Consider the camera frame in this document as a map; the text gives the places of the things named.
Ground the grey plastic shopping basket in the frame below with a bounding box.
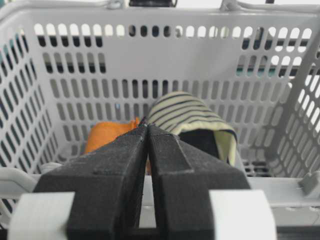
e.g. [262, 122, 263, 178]
[0, 0, 320, 231]

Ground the orange cloth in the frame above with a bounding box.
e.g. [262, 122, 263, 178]
[83, 116, 152, 176]

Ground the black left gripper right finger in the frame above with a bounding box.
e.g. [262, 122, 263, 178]
[148, 125, 251, 240]

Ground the striped cream navy slipper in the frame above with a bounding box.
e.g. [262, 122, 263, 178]
[147, 91, 238, 166]

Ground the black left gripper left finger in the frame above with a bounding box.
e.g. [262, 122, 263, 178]
[34, 124, 148, 240]

